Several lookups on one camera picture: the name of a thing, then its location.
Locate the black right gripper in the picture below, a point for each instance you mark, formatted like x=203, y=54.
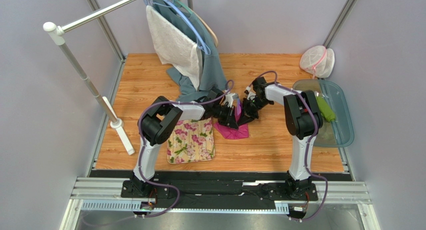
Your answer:
x=250, y=108

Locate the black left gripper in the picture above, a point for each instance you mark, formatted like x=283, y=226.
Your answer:
x=230, y=120

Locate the magenta paper napkin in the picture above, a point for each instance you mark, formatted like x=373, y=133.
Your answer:
x=233, y=134

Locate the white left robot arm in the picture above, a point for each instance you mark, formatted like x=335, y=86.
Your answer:
x=158, y=121

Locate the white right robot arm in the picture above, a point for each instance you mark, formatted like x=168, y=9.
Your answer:
x=302, y=119

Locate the floral placemat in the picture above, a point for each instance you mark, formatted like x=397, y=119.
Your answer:
x=191, y=141

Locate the teal blue garment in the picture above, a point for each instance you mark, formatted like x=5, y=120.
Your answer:
x=212, y=74

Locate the blue plastic hanger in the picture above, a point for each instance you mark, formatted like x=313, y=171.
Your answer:
x=199, y=41

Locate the white towel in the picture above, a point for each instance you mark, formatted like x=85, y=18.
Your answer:
x=174, y=47

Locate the white mesh laundry bag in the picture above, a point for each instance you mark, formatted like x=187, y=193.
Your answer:
x=318, y=61

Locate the teal plastic tray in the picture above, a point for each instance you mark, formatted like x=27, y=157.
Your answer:
x=334, y=134

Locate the green plastic hanger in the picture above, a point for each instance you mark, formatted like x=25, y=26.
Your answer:
x=181, y=3

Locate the wooden hanger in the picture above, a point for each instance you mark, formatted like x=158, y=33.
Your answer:
x=211, y=32

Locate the white clothes rack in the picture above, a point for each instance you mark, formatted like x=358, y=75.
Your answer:
x=57, y=32

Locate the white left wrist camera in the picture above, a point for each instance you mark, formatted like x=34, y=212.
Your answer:
x=230, y=99

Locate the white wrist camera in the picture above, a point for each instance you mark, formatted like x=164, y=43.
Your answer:
x=249, y=94
x=230, y=99

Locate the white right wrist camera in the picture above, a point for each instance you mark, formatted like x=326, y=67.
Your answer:
x=249, y=94

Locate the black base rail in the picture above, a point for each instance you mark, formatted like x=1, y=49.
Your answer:
x=209, y=189

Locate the green handled utensil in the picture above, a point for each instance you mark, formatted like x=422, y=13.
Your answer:
x=326, y=111

